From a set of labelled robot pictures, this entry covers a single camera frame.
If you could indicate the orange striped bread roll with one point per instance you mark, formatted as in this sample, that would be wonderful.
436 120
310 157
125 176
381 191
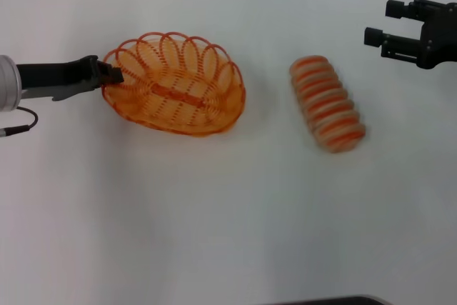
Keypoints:
328 105

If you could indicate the black robot torso edge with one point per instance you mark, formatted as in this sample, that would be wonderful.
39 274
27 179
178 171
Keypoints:
328 300

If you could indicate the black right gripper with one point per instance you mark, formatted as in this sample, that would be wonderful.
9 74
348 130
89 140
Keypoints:
441 40

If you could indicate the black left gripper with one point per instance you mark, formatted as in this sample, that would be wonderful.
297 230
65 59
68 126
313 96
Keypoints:
57 71

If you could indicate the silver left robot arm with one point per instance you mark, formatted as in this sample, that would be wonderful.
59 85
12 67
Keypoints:
8 83

